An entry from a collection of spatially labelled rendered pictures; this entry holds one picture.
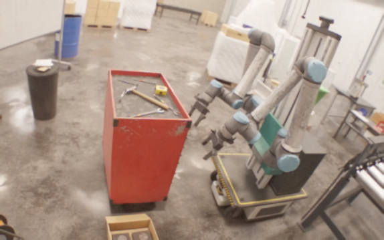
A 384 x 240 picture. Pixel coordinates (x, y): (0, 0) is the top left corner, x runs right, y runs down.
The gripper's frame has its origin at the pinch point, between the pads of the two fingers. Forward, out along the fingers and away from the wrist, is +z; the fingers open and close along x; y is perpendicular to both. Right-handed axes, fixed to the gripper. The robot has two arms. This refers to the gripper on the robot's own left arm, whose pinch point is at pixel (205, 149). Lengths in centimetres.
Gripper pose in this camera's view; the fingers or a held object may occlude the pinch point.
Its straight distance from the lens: 150.1
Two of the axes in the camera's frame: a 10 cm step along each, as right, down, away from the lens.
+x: 0.3, 6.3, -7.8
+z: -6.3, 6.2, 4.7
